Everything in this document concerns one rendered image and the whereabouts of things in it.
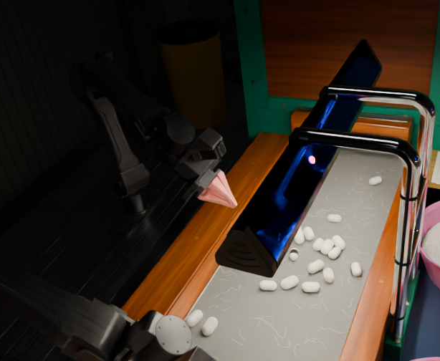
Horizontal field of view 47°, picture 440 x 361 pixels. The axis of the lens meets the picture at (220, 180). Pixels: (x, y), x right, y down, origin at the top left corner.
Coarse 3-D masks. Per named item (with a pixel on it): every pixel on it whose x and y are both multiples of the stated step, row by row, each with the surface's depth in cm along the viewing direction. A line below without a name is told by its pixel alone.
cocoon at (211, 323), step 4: (208, 320) 93; (212, 320) 93; (216, 320) 94; (204, 324) 93; (208, 324) 92; (212, 324) 93; (216, 324) 93; (204, 328) 92; (208, 328) 92; (212, 328) 92; (204, 332) 92; (208, 332) 92; (212, 332) 93
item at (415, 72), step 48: (240, 0) 128; (288, 0) 123; (336, 0) 118; (384, 0) 113; (432, 0) 109; (240, 48) 135; (288, 48) 131; (336, 48) 125; (384, 48) 119; (432, 48) 115; (288, 96) 139; (432, 96) 120
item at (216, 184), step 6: (216, 180) 103; (210, 186) 103; (216, 186) 102; (222, 186) 104; (198, 192) 107; (204, 192) 104; (210, 192) 105; (222, 192) 103; (204, 198) 106; (210, 198) 106; (216, 198) 106; (228, 198) 105; (222, 204) 106; (228, 204) 106; (234, 204) 105
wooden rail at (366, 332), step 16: (384, 240) 104; (384, 256) 100; (368, 272) 98; (384, 272) 97; (368, 288) 94; (384, 288) 93; (368, 304) 91; (384, 304) 90; (368, 320) 88; (384, 320) 88; (352, 336) 86; (368, 336) 85; (384, 336) 89; (352, 352) 83; (368, 352) 83
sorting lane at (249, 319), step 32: (352, 160) 133; (384, 160) 131; (320, 192) 124; (352, 192) 122; (384, 192) 121; (320, 224) 114; (352, 224) 113; (384, 224) 111; (288, 256) 107; (320, 256) 106; (352, 256) 105; (224, 288) 102; (256, 288) 101; (320, 288) 99; (352, 288) 98; (224, 320) 95; (256, 320) 94; (288, 320) 93; (320, 320) 92; (352, 320) 92; (224, 352) 90; (256, 352) 89; (288, 352) 88; (320, 352) 87
